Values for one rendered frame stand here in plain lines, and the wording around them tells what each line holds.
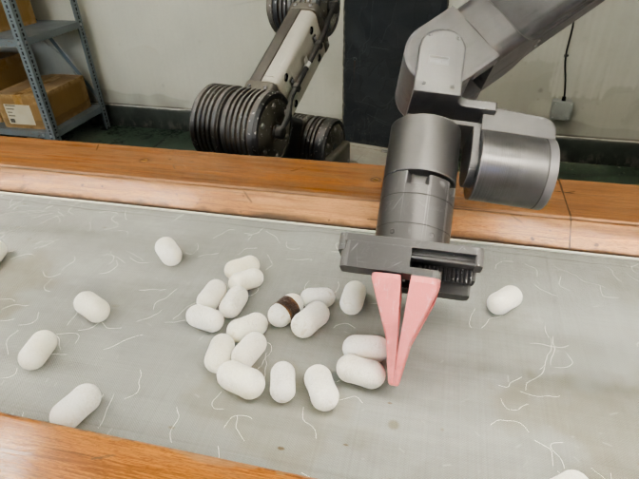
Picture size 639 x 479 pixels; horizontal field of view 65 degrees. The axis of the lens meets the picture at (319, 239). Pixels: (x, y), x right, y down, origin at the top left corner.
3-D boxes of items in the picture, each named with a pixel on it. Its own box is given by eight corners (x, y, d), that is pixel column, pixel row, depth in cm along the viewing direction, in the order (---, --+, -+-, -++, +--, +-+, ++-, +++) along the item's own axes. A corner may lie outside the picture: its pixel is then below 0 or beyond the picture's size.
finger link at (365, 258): (429, 390, 32) (444, 250, 35) (319, 371, 34) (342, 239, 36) (425, 392, 39) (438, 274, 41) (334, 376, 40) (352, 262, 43)
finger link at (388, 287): (468, 396, 32) (480, 255, 34) (356, 377, 33) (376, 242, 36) (457, 397, 38) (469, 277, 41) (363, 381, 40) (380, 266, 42)
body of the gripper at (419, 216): (483, 274, 34) (492, 174, 36) (336, 255, 36) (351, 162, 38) (472, 293, 40) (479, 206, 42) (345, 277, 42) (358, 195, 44)
